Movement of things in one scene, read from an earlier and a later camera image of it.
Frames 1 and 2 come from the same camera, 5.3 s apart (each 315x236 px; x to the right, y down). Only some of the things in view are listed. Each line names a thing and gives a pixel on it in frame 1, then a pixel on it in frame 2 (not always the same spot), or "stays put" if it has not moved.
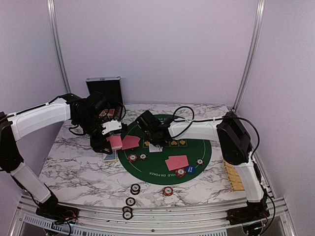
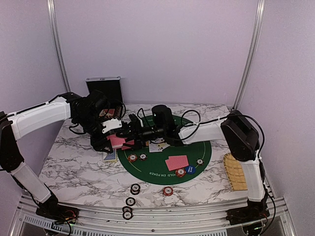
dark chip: x=200 y=162 stays put
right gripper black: x=154 y=144 to x=139 y=140
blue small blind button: x=191 y=169 stays put
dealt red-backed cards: x=130 y=141 stays put
